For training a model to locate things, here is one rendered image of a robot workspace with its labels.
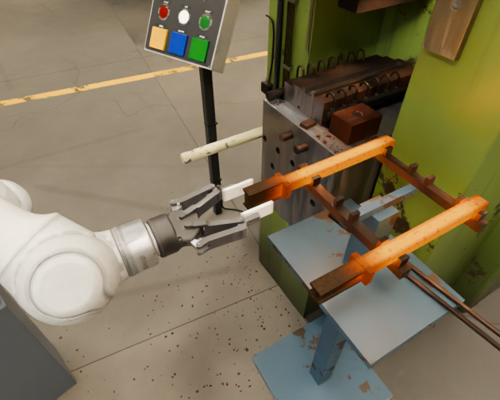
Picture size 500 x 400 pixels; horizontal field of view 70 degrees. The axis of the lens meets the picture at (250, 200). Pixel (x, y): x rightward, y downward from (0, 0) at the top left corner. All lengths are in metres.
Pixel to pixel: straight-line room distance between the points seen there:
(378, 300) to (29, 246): 0.73
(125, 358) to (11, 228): 1.28
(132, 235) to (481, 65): 0.80
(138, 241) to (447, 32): 0.78
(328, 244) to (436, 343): 0.97
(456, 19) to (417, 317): 0.66
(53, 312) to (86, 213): 1.89
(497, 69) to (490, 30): 0.08
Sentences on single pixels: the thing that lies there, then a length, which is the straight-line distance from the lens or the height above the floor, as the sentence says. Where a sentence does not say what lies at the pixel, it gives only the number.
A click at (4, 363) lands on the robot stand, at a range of 1.44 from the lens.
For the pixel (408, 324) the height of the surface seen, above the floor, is 0.76.
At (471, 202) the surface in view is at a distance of 0.81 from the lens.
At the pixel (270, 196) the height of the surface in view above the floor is 1.01.
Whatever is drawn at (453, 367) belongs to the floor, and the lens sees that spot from 1.83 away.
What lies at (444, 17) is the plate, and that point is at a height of 1.26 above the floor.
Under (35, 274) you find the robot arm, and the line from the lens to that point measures 0.43.
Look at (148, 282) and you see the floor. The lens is 1.88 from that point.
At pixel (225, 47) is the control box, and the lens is 1.42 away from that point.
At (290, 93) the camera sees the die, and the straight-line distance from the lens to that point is 1.24.
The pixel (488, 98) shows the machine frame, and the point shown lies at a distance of 0.97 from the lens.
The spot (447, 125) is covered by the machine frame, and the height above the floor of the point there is 1.03.
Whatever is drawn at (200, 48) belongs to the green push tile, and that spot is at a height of 1.01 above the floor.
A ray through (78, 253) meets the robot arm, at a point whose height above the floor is 1.21.
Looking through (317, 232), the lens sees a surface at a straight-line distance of 1.02.
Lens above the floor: 1.52
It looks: 44 degrees down
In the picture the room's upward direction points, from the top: straight up
